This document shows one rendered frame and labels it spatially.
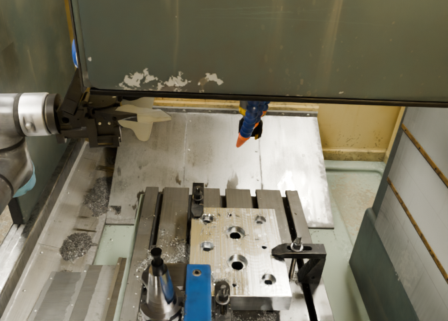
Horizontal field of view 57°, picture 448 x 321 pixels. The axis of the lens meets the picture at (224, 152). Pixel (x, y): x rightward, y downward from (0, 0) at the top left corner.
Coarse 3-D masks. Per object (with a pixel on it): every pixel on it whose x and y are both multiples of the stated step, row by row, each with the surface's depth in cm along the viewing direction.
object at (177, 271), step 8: (168, 264) 67; (176, 264) 67; (184, 264) 68; (144, 272) 66; (176, 272) 66; (184, 272) 66; (144, 280) 65; (176, 280) 65; (184, 280) 65; (184, 288) 64
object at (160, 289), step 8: (152, 272) 56; (168, 272) 57; (152, 280) 56; (160, 280) 56; (168, 280) 57; (152, 288) 57; (160, 288) 57; (168, 288) 58; (152, 296) 58; (160, 296) 57; (168, 296) 58; (176, 296) 60; (152, 304) 58; (160, 304) 58; (168, 304) 58; (160, 312) 59
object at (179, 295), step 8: (176, 288) 62; (144, 296) 62; (144, 304) 60; (176, 304) 60; (144, 312) 59; (152, 312) 59; (168, 312) 59; (176, 312) 59; (144, 320) 60; (152, 320) 58; (160, 320) 58; (168, 320) 58; (176, 320) 60
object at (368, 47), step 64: (128, 0) 34; (192, 0) 34; (256, 0) 34; (320, 0) 34; (384, 0) 34; (128, 64) 37; (192, 64) 37; (256, 64) 37; (320, 64) 37; (384, 64) 37
